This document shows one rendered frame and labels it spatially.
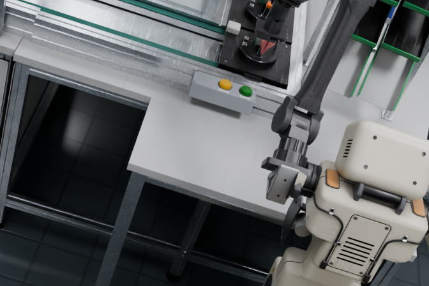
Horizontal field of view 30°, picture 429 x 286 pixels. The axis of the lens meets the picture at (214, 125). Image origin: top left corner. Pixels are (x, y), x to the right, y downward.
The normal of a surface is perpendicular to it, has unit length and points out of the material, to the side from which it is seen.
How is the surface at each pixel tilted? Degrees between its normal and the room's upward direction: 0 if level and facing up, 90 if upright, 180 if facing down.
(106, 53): 90
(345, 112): 0
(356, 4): 62
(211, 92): 90
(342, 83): 45
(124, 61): 90
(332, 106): 0
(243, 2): 0
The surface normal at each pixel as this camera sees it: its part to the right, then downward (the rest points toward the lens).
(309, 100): 0.23, 0.26
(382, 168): 0.08, -0.03
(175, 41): 0.29, -0.72
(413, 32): 0.14, -0.41
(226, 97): -0.13, 0.62
